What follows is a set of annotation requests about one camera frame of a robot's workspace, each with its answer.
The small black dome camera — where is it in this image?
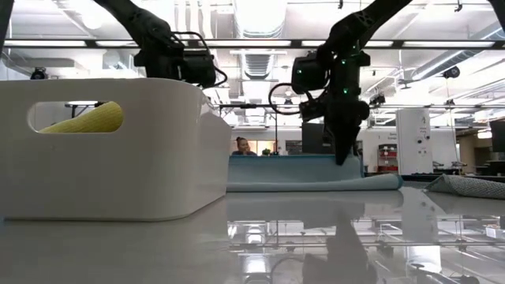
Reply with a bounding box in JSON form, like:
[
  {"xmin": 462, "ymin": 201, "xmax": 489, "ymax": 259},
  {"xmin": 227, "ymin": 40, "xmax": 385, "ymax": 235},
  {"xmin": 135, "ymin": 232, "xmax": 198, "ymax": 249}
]
[{"xmin": 30, "ymin": 66, "xmax": 48, "ymax": 82}]

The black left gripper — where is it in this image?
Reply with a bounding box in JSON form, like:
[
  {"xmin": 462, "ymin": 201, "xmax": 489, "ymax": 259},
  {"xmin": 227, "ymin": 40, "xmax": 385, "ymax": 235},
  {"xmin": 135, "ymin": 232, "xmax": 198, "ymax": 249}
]
[{"xmin": 133, "ymin": 31, "xmax": 218, "ymax": 88}]

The red storage shelf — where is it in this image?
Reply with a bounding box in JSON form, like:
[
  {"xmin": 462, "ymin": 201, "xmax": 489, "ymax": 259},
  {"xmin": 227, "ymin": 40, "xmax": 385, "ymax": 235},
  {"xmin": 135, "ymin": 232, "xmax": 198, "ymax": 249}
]
[{"xmin": 377, "ymin": 144, "xmax": 398, "ymax": 174}]

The yellow microfiber towel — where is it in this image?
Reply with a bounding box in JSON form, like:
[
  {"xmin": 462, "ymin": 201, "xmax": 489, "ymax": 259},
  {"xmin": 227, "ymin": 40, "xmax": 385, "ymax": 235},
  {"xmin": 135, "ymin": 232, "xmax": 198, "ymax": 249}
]
[{"xmin": 39, "ymin": 101, "xmax": 125, "ymax": 134}]

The grey microfiber towel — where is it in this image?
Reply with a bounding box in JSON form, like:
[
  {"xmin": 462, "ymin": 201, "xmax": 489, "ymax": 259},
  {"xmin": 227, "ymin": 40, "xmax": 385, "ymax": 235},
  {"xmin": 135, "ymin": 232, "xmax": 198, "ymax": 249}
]
[{"xmin": 425, "ymin": 174, "xmax": 505, "ymax": 200}]

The black screen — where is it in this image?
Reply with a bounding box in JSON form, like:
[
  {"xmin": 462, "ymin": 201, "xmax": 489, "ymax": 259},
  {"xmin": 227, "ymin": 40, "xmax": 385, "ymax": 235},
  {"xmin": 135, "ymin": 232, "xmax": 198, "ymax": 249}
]
[{"xmin": 490, "ymin": 119, "xmax": 505, "ymax": 153}]

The person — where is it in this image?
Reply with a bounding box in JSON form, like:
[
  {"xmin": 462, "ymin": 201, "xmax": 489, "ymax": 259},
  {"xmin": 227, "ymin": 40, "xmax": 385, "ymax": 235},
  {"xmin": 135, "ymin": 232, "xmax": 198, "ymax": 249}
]
[{"xmin": 231, "ymin": 136, "xmax": 257, "ymax": 157}]

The black monitor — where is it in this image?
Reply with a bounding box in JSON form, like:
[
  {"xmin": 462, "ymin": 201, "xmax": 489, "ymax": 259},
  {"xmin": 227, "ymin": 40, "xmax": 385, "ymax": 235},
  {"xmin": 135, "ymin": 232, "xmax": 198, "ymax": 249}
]
[{"xmin": 301, "ymin": 122, "xmax": 336, "ymax": 155}]

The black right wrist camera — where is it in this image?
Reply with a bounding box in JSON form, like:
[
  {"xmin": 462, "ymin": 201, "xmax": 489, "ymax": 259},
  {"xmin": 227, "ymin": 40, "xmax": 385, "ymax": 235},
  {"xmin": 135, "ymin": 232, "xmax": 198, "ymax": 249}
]
[{"xmin": 298, "ymin": 98, "xmax": 328, "ymax": 122}]

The white kiosk pillar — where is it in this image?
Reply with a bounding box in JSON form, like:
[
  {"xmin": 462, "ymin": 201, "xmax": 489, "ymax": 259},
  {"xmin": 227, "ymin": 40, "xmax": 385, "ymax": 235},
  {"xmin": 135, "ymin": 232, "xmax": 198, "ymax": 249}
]
[{"xmin": 395, "ymin": 108, "xmax": 433, "ymax": 174}]

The black background table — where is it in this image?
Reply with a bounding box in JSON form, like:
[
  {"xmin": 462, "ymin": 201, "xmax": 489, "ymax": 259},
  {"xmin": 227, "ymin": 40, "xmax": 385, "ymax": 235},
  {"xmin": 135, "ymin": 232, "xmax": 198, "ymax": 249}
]
[{"xmin": 65, "ymin": 100, "xmax": 107, "ymax": 119}]

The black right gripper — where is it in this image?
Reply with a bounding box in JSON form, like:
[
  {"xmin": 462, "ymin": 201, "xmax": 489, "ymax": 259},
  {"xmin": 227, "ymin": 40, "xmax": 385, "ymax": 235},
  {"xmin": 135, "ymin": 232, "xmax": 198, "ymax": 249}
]
[{"xmin": 323, "ymin": 53, "xmax": 372, "ymax": 166}]

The light blue microfiber towel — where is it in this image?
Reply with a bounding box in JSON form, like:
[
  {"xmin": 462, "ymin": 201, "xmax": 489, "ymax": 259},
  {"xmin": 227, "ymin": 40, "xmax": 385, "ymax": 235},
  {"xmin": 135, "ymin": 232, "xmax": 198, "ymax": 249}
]
[{"xmin": 226, "ymin": 153, "xmax": 404, "ymax": 193}]

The white plastic bin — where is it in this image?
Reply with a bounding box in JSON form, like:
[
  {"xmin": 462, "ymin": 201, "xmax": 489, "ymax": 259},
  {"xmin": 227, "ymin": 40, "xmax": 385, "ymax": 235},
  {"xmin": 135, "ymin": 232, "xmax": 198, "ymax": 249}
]
[{"xmin": 0, "ymin": 77, "xmax": 233, "ymax": 222}]

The black horizontal rail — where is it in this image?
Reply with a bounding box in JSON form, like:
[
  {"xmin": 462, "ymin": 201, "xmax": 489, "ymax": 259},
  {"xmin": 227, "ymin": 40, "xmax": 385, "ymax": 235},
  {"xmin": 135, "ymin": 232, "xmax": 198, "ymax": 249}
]
[{"xmin": 216, "ymin": 103, "xmax": 505, "ymax": 110}]

